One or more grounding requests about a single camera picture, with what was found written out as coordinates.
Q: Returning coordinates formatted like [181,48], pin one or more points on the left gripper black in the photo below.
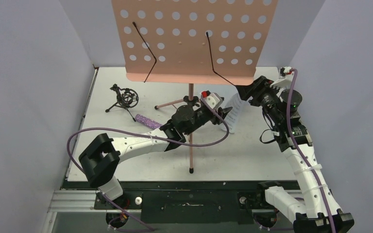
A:
[223,112]

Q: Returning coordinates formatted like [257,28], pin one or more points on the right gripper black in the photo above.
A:
[255,94]

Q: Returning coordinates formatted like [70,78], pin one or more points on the white sheet music paper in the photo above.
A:
[233,116]

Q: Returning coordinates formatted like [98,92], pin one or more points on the pink perforated music stand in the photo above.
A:
[193,41]

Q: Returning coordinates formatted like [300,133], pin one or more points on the purple glitter microphone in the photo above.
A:
[148,122]

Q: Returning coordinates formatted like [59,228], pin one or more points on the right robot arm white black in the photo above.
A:
[318,212]

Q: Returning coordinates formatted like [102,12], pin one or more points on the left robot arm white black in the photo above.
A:
[102,156]

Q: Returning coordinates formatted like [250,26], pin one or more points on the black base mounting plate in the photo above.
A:
[196,202]

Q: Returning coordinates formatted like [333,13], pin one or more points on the left wrist camera silver box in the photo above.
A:
[211,100]

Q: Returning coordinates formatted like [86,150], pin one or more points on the wrist camera silver box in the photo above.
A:
[286,75]
[211,100]

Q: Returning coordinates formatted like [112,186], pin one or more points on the right wrist camera silver box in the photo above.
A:
[286,75]

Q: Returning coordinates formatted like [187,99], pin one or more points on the black microphone shock mount tripod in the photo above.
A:
[127,98]

